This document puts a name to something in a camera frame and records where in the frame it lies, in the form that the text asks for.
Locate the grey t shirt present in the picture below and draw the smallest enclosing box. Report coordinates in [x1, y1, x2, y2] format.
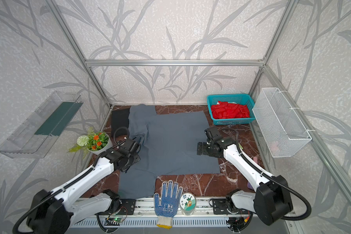
[119, 104, 220, 199]

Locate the teal plastic basket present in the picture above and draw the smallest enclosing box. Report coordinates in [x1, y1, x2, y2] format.
[207, 94, 255, 125]

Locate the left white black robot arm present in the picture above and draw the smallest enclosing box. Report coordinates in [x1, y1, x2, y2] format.
[12, 137, 140, 234]

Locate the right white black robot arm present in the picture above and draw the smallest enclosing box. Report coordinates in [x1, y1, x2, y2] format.
[197, 126, 312, 226]

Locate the potted artificial flower plant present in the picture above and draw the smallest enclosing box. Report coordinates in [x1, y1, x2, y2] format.
[68, 128, 113, 156]

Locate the folded black t shirt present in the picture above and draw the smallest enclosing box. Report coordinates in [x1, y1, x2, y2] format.
[111, 109, 130, 138]

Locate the red t shirt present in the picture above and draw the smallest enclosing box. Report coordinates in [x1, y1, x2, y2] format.
[211, 101, 250, 120]

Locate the round tin with cartoon label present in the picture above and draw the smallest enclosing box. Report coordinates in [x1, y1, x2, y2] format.
[179, 193, 197, 215]

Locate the blue dotted work glove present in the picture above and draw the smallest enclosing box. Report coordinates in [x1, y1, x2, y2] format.
[154, 180, 183, 229]

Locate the green circuit board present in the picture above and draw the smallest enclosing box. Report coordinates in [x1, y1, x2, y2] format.
[104, 216, 126, 226]

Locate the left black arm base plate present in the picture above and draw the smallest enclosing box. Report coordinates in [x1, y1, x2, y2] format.
[106, 199, 136, 215]

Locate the aluminium front rail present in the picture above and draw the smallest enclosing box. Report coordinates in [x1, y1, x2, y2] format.
[67, 196, 252, 219]

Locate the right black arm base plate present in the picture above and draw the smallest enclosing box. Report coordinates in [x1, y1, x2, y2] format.
[209, 198, 250, 215]

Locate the white wire mesh basket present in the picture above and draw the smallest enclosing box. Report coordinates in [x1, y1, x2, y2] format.
[253, 88, 312, 158]

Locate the clear plastic wall shelf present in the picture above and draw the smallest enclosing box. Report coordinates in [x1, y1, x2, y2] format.
[0, 91, 83, 159]

